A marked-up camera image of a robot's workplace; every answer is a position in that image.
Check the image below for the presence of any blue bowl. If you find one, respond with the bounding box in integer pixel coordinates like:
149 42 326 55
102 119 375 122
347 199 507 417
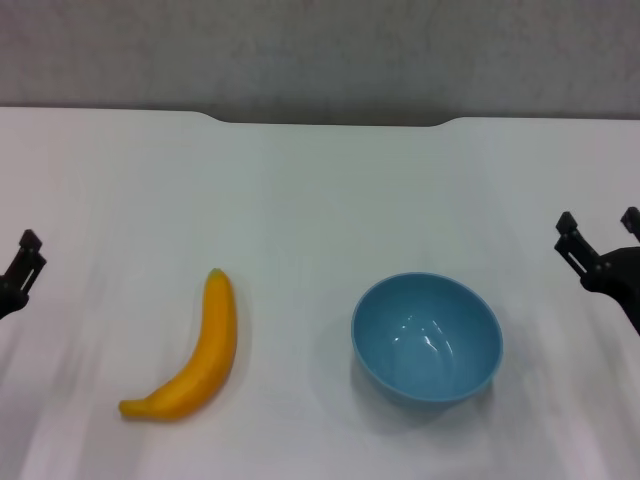
351 271 504 405

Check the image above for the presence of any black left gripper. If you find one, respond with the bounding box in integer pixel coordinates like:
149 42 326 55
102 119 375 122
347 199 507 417
0 229 47 322

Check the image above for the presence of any yellow banana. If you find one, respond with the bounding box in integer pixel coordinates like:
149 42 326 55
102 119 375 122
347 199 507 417
118 267 238 422

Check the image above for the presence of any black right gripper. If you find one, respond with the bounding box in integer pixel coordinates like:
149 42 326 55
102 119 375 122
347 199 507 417
554 206 640 337

